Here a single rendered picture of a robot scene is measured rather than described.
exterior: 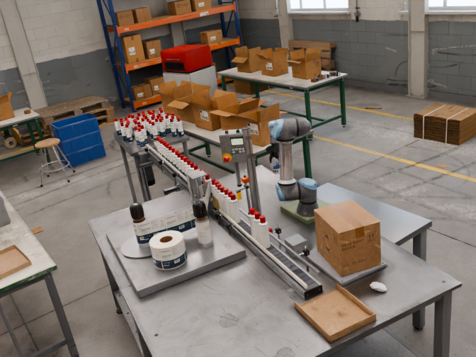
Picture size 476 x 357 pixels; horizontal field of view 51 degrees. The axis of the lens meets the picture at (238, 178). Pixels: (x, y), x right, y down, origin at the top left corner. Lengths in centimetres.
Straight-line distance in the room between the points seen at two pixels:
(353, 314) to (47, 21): 875
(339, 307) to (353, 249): 32
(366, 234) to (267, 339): 75
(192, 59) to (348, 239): 622
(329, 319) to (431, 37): 661
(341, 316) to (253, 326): 43
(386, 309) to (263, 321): 60
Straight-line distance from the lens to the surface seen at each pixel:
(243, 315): 259
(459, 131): 670
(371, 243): 273
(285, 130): 310
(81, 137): 768
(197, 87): 616
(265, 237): 293
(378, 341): 332
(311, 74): 729
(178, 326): 261
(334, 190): 370
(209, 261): 294
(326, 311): 256
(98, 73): 1064
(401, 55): 899
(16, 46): 1015
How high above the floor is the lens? 245
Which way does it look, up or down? 23 degrees down
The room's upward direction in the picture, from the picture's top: 8 degrees counter-clockwise
